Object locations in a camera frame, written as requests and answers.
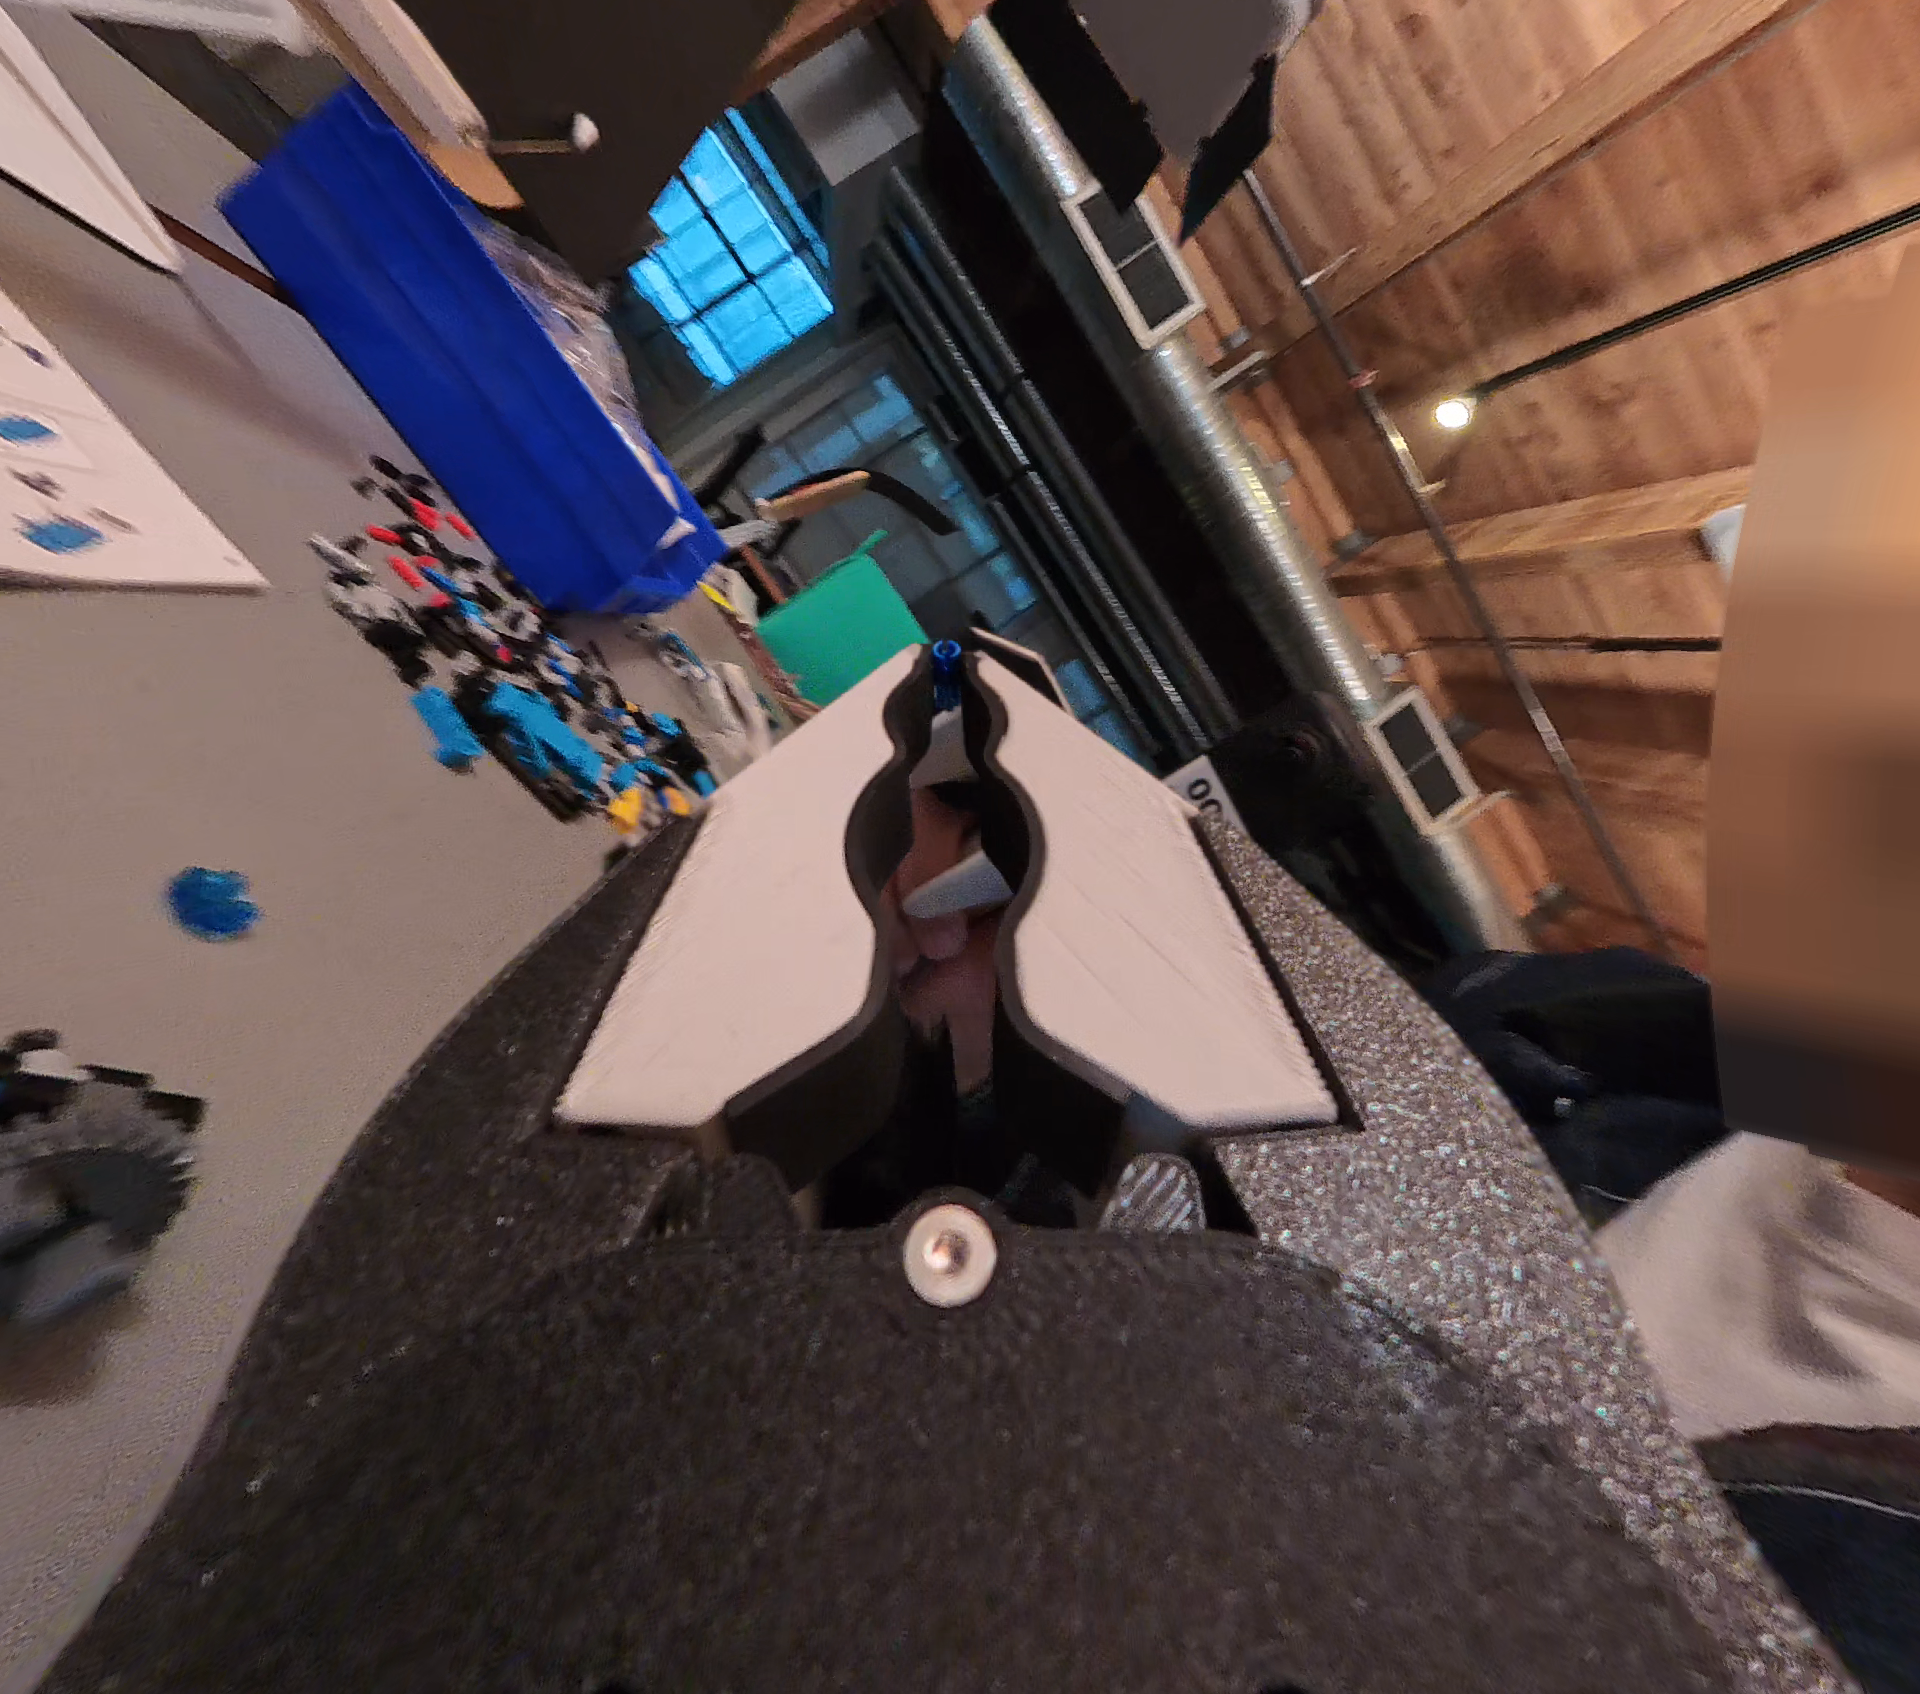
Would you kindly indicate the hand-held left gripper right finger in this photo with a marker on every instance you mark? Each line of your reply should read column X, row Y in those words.
column 1154, row 958

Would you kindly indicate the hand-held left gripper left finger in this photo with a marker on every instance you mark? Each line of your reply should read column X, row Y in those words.
column 735, row 958

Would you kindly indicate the blue pin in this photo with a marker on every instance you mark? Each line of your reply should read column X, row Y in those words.
column 945, row 663

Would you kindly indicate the grey gear brick assembly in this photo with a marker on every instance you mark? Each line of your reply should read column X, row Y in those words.
column 90, row 1169

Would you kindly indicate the grey desk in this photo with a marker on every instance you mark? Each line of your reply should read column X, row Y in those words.
column 301, row 1049

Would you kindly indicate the white desk lamp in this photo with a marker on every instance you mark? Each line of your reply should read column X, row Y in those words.
column 61, row 135

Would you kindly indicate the metal conduit pipe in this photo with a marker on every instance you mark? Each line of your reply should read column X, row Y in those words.
column 1484, row 615

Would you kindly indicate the pile of small brick parts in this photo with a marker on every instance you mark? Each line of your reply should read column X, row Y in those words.
column 495, row 705

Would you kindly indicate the person's denim jacket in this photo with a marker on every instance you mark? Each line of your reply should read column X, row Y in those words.
column 1575, row 1049

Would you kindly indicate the ceiling spot light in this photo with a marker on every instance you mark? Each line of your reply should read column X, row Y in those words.
column 1453, row 413

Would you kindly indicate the black ceiling pipes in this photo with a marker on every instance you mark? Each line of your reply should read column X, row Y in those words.
column 1020, row 448

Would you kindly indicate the wood topped black stand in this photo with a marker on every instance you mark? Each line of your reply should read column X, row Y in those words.
column 819, row 495

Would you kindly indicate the blue translucent round plate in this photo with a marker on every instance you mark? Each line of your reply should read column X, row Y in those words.
column 210, row 902

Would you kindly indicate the black lighting track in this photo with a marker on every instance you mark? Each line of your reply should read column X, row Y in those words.
column 1725, row 290

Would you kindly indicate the blue plastic bin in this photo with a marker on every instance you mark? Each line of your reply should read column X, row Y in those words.
column 451, row 374

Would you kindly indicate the person's white shirt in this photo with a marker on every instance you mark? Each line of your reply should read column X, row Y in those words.
column 1770, row 1275

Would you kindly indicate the blue lit window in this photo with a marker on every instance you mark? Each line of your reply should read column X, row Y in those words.
column 735, row 255

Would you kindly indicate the instruction booklet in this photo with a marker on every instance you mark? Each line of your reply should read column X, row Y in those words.
column 105, row 495

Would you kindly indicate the white duct vent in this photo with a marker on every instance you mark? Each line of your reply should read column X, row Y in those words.
column 1424, row 761
column 1133, row 263

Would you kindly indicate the silver ventilation duct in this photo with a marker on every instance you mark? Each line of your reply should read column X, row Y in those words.
column 1244, row 495

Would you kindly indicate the white wall sensor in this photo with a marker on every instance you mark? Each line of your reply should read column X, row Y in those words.
column 1725, row 537

